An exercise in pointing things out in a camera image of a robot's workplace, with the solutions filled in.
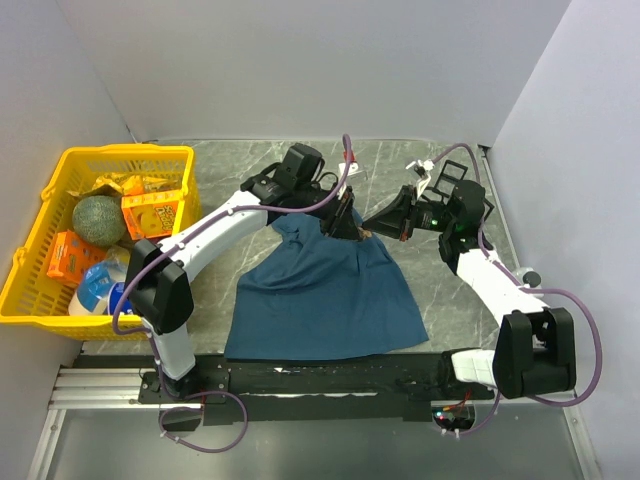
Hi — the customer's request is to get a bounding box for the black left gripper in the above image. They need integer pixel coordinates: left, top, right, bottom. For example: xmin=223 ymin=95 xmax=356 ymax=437
xmin=296 ymin=182 xmax=364 ymax=244

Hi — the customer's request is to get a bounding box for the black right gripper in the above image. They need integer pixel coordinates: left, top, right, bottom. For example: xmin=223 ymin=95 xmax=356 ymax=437
xmin=361 ymin=185 xmax=456 ymax=242

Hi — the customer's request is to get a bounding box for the blue t-shirt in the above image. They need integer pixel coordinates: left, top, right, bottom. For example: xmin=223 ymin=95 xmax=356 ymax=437
xmin=224 ymin=214 xmax=428 ymax=361

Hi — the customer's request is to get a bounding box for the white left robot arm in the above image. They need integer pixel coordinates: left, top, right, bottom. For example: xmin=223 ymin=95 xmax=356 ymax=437
xmin=124 ymin=136 xmax=364 ymax=402

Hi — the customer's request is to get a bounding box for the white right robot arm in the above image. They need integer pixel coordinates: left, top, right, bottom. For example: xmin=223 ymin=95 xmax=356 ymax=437
xmin=362 ymin=180 xmax=576 ymax=399

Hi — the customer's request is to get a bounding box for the white webcam device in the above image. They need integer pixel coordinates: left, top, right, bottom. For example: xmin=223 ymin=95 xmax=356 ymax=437
xmin=514 ymin=267 xmax=541 ymax=288

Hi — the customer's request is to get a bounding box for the orange cracker box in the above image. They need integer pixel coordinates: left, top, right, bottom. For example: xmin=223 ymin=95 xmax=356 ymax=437
xmin=121 ymin=190 xmax=181 ymax=240

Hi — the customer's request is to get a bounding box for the yellow snack bag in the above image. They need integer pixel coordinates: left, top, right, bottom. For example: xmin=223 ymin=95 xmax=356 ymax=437
xmin=67 ymin=173 xmax=179 ymax=200

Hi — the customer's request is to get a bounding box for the green melon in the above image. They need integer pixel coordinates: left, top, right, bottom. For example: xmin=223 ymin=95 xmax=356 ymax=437
xmin=72 ymin=195 xmax=127 ymax=248

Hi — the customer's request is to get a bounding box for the white blue bottle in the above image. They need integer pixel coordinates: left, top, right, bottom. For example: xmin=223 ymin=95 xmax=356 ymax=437
xmin=68 ymin=260 xmax=127 ymax=316

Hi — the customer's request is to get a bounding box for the orange snack box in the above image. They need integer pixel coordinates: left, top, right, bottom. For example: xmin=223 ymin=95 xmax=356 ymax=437
xmin=46 ymin=230 xmax=106 ymax=287

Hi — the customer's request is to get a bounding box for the yellow plastic basket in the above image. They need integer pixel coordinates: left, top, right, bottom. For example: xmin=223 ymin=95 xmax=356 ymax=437
xmin=1 ymin=144 xmax=202 ymax=341

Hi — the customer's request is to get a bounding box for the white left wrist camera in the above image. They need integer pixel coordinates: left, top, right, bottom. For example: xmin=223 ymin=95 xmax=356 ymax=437
xmin=338 ymin=161 xmax=368 ymax=183

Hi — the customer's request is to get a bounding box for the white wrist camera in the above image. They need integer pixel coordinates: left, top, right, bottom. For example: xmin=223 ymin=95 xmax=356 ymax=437
xmin=338 ymin=161 xmax=368 ymax=183
xmin=405 ymin=159 xmax=435 ymax=198

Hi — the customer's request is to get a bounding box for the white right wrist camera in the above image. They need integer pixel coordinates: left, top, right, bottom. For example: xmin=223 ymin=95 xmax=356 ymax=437
xmin=405 ymin=159 xmax=435 ymax=198

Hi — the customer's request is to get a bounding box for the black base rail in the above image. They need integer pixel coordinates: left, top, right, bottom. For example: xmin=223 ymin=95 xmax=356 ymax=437
xmin=138 ymin=353 xmax=494 ymax=426

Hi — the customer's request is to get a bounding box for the aluminium frame rail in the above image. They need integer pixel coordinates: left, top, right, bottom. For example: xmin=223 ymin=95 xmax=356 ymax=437
xmin=27 ymin=368 xmax=602 ymax=479

